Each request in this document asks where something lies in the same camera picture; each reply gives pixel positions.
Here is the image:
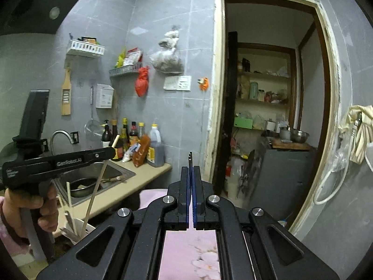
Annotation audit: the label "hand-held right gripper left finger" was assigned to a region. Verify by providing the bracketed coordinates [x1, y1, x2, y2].
[36, 166, 193, 280]

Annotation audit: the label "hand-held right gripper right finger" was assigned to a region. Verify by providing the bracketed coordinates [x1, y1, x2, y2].
[193, 166, 340, 280]

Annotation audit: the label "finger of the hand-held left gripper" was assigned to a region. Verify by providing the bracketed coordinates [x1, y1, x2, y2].
[87, 147, 115, 171]

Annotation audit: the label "white utensil holder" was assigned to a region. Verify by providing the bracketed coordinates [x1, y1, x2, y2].
[58, 217, 97, 244]

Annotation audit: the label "person's left hand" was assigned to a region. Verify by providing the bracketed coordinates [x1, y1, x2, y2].
[1, 184, 59, 234]

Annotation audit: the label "steel sink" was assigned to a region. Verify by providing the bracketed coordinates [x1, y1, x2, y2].
[55, 160, 137, 208]

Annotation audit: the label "dark pump bottle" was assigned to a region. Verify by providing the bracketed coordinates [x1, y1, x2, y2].
[101, 119, 113, 148]

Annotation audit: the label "white packet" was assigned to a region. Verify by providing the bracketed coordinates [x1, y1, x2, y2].
[121, 144, 138, 163]

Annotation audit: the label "grey pot lid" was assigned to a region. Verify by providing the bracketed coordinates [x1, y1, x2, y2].
[0, 142, 18, 167]

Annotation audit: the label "mesh strainer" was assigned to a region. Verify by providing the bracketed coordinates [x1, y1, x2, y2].
[84, 86, 104, 141]

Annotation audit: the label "yellow-capped sauce bottle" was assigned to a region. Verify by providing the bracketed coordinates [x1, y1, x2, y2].
[121, 118, 130, 150]

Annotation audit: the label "black pan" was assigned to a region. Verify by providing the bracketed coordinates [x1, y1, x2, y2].
[69, 178, 101, 198]

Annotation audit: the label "red-capped sauce bottle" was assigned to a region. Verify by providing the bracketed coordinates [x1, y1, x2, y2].
[129, 121, 139, 147]

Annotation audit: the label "orange packet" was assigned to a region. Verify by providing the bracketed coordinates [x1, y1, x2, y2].
[132, 135, 151, 168]

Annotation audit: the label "pink floral tablecloth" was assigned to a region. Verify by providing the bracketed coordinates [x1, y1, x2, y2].
[138, 188, 220, 280]

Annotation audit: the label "chrome faucet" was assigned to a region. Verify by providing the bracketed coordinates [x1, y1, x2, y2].
[51, 130, 75, 157]

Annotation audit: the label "clear plastic jug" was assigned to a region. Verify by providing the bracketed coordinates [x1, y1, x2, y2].
[225, 157, 244, 196]

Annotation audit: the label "large oil jug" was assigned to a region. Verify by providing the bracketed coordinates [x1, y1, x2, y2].
[146, 124, 165, 168]

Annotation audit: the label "wooden grater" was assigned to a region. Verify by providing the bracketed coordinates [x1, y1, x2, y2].
[60, 68, 72, 116]

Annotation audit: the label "red plastic bag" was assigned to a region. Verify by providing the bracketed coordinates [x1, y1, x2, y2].
[134, 66, 150, 98]

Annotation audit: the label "grey cabinet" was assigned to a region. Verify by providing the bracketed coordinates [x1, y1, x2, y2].
[253, 145, 318, 223]

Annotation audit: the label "yellow snack packet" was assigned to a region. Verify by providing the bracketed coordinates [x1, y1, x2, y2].
[115, 49, 128, 68]

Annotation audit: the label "green box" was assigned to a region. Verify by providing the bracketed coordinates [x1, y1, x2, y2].
[234, 116, 254, 130]

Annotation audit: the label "red snack packet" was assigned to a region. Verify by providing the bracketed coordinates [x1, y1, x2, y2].
[124, 48, 143, 66]

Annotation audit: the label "dark wooden door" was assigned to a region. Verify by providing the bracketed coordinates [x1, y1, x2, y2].
[214, 31, 238, 193]

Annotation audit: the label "wooden cutting board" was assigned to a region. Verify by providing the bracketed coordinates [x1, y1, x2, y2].
[269, 137, 312, 152]

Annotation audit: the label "clear hanging plastic bag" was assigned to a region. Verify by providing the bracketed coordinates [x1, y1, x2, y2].
[149, 24, 185, 74]

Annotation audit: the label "steel bowl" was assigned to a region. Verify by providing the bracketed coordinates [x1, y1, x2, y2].
[291, 129, 310, 144]

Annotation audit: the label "wooden pantry shelf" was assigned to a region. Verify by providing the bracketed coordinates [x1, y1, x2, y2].
[236, 42, 299, 132]

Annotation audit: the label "crumpled clear plastic bag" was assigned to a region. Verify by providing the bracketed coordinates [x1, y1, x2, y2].
[332, 143, 350, 173]

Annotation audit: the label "black range hood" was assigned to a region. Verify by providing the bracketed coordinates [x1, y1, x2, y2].
[0, 0, 85, 36]

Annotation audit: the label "cream rubber gloves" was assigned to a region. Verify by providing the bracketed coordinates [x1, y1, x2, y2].
[338, 105, 373, 164]

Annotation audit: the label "white wall box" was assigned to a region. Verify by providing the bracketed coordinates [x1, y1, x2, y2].
[95, 83, 115, 109]

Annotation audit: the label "metal wall shelf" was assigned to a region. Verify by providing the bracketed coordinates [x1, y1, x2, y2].
[109, 62, 143, 78]

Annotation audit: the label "white wall switch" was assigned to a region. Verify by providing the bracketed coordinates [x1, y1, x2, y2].
[163, 76, 178, 92]

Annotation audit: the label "white wall basket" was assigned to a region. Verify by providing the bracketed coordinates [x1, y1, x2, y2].
[65, 38, 106, 58]

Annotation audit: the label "white wall socket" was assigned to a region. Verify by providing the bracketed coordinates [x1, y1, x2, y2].
[177, 75, 192, 91]

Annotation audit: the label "white door frame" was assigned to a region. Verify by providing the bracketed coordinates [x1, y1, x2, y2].
[205, 0, 342, 234]

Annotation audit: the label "white hose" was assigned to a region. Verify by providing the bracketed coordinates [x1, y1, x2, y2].
[313, 114, 373, 205]

